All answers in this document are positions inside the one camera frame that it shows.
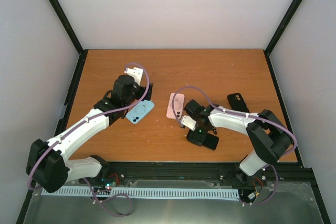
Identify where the pink phone case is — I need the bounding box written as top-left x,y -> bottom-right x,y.
166,92 -> 185,119

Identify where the left black frame post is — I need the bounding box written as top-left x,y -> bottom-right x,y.
33,0 -> 85,55

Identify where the light blue phone case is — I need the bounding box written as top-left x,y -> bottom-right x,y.
125,100 -> 155,124

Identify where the black phone case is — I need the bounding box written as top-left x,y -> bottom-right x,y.
227,93 -> 250,113

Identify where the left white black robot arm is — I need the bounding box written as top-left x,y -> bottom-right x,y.
26,74 -> 153,193

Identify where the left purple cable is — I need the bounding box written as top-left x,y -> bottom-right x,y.
26,62 -> 151,217

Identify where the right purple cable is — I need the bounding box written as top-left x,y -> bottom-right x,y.
172,85 -> 298,206

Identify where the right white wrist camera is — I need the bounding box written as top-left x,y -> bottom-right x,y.
180,115 -> 196,131

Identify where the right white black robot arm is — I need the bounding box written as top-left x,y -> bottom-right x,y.
180,100 -> 295,184

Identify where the black smartphone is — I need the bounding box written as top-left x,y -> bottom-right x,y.
203,134 -> 219,151

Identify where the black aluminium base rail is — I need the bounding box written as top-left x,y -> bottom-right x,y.
35,161 -> 314,188

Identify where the right black frame post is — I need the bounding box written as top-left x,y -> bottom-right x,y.
265,0 -> 320,54

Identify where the light blue slotted cable duct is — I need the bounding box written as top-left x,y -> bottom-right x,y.
41,186 -> 239,201

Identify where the purple cable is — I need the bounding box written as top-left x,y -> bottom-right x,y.
26,62 -> 151,217
172,85 -> 298,206

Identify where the black frame post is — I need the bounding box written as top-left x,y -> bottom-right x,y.
33,0 -> 85,55
265,0 -> 320,54

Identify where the metal base plate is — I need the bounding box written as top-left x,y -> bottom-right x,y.
22,180 -> 326,223

